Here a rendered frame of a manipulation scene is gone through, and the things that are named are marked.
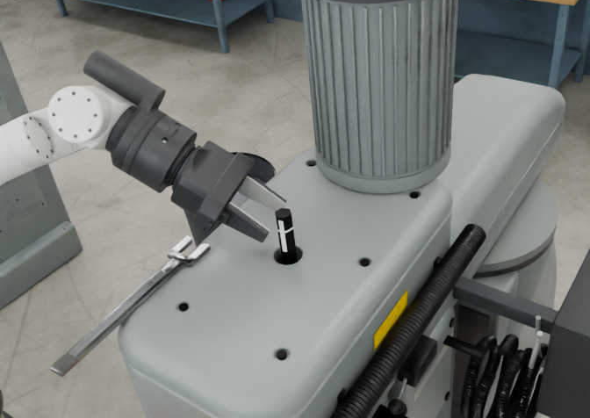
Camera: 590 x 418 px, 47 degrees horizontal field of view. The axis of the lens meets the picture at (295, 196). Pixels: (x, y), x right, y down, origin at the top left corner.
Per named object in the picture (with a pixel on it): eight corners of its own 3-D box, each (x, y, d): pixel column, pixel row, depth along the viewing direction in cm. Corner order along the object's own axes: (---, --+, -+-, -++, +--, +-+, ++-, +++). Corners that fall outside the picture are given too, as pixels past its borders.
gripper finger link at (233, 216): (262, 241, 84) (219, 216, 84) (272, 227, 82) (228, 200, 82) (257, 250, 83) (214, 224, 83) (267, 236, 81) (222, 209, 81)
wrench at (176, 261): (68, 382, 74) (66, 377, 74) (45, 367, 76) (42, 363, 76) (210, 248, 89) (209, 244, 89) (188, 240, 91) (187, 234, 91)
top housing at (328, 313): (286, 514, 77) (269, 431, 67) (124, 412, 90) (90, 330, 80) (458, 261, 106) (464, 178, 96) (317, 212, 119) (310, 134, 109)
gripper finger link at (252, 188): (287, 201, 86) (244, 176, 85) (277, 216, 88) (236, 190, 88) (291, 193, 87) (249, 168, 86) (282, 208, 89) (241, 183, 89)
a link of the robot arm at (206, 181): (239, 190, 93) (163, 143, 92) (264, 143, 86) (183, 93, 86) (197, 252, 84) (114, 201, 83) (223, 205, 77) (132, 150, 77)
